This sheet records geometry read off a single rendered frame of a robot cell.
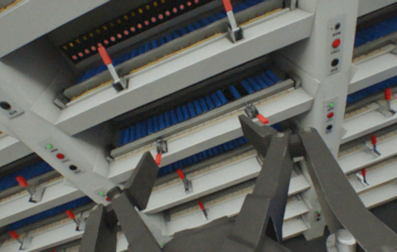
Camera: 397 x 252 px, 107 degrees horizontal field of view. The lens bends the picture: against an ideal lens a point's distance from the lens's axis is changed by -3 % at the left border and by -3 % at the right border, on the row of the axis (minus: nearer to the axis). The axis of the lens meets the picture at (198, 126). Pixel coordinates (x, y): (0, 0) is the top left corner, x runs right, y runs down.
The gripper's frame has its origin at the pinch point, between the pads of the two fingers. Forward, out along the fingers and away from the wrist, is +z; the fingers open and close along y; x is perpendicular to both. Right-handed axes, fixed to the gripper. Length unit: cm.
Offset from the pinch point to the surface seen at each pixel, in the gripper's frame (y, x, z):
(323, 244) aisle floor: 37, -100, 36
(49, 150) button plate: -36.1, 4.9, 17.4
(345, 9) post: 36.7, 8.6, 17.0
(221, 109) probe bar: 7.1, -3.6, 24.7
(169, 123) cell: -8.8, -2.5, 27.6
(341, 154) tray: 48, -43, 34
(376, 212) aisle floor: 73, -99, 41
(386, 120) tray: 56, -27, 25
